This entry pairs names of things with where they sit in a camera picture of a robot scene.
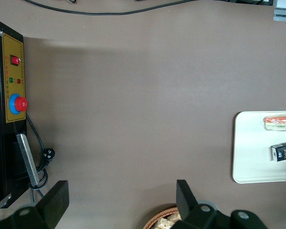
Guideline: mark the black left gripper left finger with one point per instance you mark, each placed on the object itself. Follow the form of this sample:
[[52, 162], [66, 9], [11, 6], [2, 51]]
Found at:
[[50, 205]]

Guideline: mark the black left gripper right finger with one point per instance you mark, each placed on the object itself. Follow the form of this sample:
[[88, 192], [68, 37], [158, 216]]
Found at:
[[193, 214]]

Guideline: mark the cream plastic tray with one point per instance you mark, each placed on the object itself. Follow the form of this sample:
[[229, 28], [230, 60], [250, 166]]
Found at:
[[252, 155]]

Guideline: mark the beige crackers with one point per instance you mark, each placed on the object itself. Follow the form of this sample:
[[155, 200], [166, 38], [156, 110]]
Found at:
[[168, 220]]

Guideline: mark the wicker basket with crackers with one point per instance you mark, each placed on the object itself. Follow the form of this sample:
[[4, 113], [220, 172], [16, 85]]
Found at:
[[155, 218]]

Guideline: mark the silver metal bar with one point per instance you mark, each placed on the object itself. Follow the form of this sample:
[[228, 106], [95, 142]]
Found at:
[[27, 157]]

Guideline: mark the red emergency stop button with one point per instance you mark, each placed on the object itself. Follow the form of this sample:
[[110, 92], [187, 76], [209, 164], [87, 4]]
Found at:
[[20, 103]]

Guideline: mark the black Face tissue pack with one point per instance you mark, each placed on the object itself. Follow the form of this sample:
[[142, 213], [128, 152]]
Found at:
[[283, 152]]

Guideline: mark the wrapped sandwich lying flat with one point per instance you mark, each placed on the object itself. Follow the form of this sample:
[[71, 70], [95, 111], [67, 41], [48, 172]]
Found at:
[[281, 122]]

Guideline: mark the white blue background equipment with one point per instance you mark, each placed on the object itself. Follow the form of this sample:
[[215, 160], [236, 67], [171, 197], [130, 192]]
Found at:
[[284, 10]]

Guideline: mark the red rocker switch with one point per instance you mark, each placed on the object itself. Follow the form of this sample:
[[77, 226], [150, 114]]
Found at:
[[15, 60]]

